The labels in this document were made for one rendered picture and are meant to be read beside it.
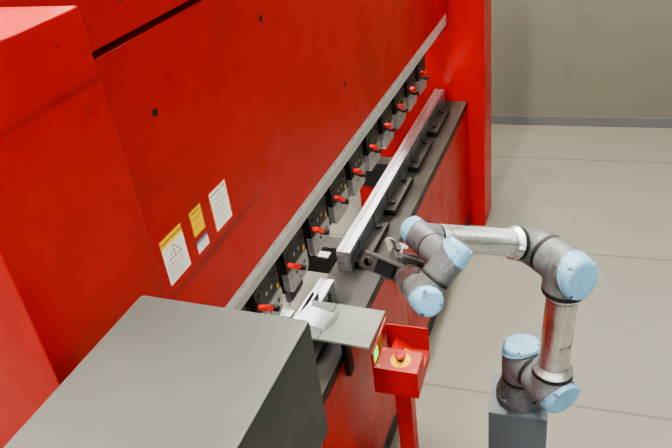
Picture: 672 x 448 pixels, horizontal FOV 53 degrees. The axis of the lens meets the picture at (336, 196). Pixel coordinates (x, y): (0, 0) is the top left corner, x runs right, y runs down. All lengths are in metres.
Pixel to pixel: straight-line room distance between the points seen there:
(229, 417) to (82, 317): 0.35
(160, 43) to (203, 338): 0.79
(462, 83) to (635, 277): 1.47
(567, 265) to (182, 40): 1.09
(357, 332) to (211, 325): 1.41
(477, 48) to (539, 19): 1.62
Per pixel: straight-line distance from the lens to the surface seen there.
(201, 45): 1.61
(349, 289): 2.62
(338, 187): 2.43
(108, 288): 1.06
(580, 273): 1.84
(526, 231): 1.91
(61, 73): 0.96
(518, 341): 2.20
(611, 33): 5.60
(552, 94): 5.76
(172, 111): 1.52
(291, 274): 2.13
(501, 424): 2.33
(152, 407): 0.79
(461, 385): 3.44
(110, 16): 1.33
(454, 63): 4.05
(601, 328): 3.81
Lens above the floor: 2.49
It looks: 30 degrees down
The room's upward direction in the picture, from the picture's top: 8 degrees counter-clockwise
